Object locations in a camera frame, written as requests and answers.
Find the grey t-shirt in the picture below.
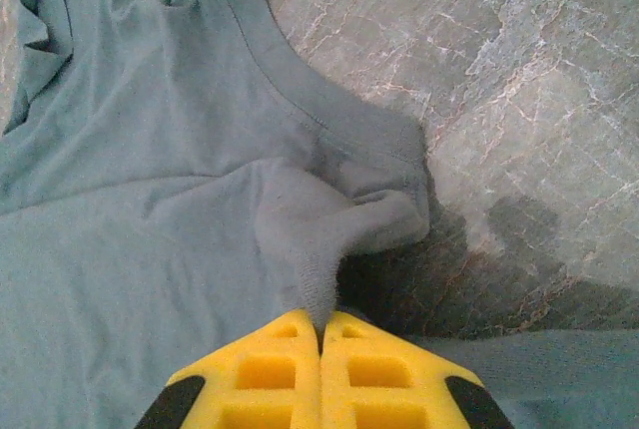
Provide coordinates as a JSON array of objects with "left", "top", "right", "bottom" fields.
[{"left": 0, "top": 0, "right": 639, "bottom": 429}]

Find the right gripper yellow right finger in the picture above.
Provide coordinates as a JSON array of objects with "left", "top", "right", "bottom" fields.
[{"left": 320, "top": 310, "right": 516, "bottom": 429}]

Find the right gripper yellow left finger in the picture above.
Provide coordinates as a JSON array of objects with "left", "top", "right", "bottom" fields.
[{"left": 133, "top": 308, "right": 324, "bottom": 429}]

